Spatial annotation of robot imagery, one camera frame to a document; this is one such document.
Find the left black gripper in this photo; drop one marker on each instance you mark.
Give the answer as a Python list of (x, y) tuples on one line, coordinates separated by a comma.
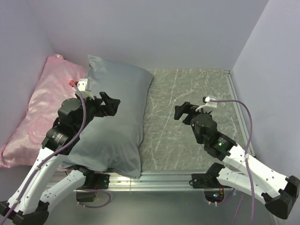
[(111, 108)]

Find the grey pillowcase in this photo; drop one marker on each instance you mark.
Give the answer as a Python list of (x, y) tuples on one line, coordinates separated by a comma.
[(111, 143)]

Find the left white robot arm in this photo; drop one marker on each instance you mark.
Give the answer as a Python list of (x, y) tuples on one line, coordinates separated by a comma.
[(32, 202)]

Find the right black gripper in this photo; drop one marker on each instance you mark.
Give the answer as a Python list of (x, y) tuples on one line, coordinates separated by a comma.
[(186, 108)]

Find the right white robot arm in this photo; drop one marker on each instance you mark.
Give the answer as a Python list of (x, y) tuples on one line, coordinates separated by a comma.
[(238, 169)]

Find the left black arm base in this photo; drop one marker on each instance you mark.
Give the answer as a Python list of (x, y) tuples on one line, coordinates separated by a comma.
[(95, 183)]

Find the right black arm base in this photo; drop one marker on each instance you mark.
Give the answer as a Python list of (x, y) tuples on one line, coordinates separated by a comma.
[(213, 191)]

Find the pink floral pillow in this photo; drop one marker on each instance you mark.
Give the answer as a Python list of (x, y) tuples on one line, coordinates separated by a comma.
[(22, 148)]

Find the aluminium mounting rail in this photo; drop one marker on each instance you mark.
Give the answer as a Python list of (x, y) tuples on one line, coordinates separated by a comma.
[(155, 181)]

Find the aluminium side rail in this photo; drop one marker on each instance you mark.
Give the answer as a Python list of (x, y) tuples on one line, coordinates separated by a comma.
[(237, 106)]

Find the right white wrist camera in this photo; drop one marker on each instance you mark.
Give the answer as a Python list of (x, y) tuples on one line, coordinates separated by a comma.
[(208, 103)]

